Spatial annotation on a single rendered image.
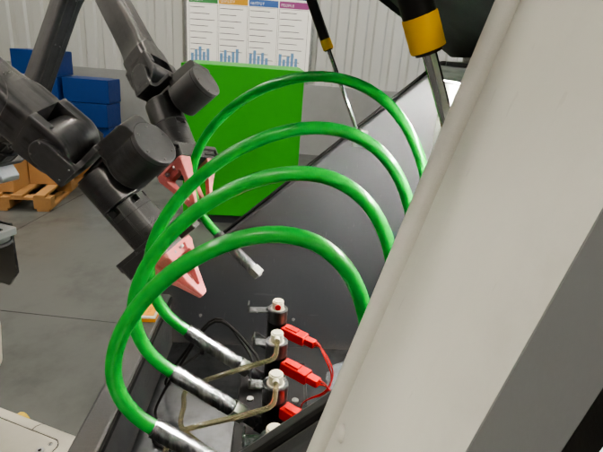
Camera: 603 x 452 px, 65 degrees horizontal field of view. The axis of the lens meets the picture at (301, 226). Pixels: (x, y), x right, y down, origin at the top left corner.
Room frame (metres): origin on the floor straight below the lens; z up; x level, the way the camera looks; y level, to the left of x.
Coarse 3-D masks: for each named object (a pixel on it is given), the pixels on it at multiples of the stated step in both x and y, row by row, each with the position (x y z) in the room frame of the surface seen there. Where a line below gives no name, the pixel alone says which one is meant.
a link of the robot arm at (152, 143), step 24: (144, 120) 0.56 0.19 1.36; (48, 144) 0.53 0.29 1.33; (96, 144) 0.54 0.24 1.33; (120, 144) 0.54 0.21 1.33; (144, 144) 0.53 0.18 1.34; (168, 144) 0.56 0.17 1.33; (48, 168) 0.53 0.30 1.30; (72, 168) 0.53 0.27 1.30; (120, 168) 0.53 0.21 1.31; (144, 168) 0.53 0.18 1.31
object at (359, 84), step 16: (272, 80) 0.68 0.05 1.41; (288, 80) 0.67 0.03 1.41; (304, 80) 0.66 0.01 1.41; (320, 80) 0.65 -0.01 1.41; (336, 80) 0.65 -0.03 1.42; (352, 80) 0.64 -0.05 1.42; (240, 96) 0.69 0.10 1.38; (256, 96) 0.69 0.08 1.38; (384, 96) 0.63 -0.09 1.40; (224, 112) 0.70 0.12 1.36; (400, 112) 0.62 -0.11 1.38; (208, 128) 0.71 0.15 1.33; (416, 144) 0.61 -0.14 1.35; (192, 160) 0.72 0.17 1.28; (416, 160) 0.61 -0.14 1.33; (208, 224) 0.71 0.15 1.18
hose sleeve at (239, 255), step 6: (216, 234) 0.70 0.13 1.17; (222, 234) 0.70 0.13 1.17; (228, 252) 0.70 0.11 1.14; (234, 252) 0.69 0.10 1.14; (240, 252) 0.69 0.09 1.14; (240, 258) 0.69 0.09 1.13; (246, 258) 0.69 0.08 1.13; (240, 264) 0.69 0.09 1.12; (246, 264) 0.68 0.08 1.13; (252, 264) 0.69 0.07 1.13
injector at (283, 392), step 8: (264, 384) 0.43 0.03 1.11; (264, 392) 0.42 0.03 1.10; (272, 392) 0.42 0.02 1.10; (280, 392) 0.42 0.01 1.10; (264, 400) 0.42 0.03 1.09; (280, 400) 0.42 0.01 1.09; (272, 408) 0.42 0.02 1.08; (256, 416) 0.43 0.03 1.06; (264, 416) 0.42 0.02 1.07; (272, 416) 0.42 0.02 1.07; (248, 424) 0.42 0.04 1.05; (256, 424) 0.42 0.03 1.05; (264, 424) 0.42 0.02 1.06
